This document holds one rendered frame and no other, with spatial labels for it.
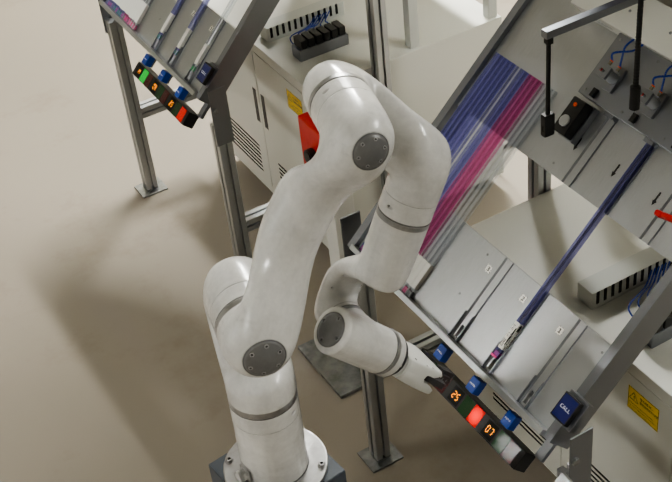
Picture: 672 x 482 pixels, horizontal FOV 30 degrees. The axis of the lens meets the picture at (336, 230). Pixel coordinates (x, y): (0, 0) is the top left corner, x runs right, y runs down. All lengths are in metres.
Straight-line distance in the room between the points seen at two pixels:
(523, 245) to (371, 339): 0.81
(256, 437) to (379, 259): 0.39
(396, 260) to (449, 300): 0.51
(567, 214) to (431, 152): 1.05
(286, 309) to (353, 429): 1.38
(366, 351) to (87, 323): 1.78
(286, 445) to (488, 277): 0.55
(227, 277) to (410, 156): 0.37
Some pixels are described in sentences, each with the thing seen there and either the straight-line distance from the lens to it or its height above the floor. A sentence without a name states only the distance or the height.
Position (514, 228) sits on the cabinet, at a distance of 2.90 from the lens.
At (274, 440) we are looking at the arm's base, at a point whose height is 0.83.
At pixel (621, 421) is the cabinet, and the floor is 0.44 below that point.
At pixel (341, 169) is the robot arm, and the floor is 1.38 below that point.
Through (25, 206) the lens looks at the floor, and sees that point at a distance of 4.32.
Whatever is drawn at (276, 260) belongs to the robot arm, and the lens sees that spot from 1.93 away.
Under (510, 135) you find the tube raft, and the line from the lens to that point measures 2.54.
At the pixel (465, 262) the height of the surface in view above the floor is 0.81.
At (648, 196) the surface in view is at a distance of 2.33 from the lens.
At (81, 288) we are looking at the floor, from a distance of 3.91.
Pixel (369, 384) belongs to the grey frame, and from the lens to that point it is 3.01.
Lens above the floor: 2.41
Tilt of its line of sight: 38 degrees down
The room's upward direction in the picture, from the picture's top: 7 degrees counter-clockwise
